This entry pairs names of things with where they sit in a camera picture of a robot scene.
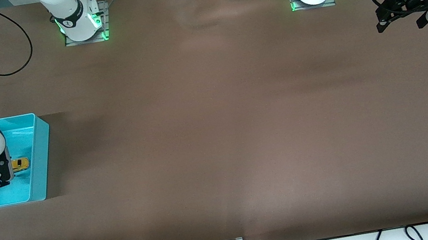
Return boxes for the yellow beetle toy car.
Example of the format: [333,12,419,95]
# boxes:
[10,156,32,173]

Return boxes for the teal plastic bin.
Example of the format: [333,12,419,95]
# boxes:
[0,110,62,208]

